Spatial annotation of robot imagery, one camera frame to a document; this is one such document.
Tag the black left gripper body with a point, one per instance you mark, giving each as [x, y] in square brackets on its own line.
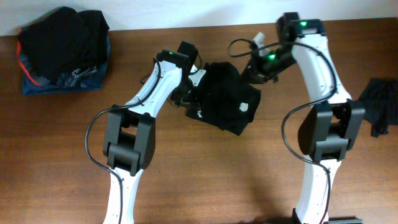
[186, 93]

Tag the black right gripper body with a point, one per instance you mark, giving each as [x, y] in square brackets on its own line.
[268, 66]

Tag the black t-shirt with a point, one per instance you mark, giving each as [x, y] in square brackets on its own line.
[225, 101]

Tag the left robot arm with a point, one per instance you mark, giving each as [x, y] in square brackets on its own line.
[129, 142]

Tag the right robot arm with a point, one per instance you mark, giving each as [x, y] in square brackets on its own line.
[330, 129]

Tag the folded blue jeans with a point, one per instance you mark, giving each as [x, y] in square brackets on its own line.
[91, 78]

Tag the crumpled dark navy garment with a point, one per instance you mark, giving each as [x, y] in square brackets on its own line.
[380, 101]

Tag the folded black garment on pile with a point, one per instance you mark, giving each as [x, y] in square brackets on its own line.
[64, 41]

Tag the grey garment with pink trim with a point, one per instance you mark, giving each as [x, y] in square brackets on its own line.
[29, 71]

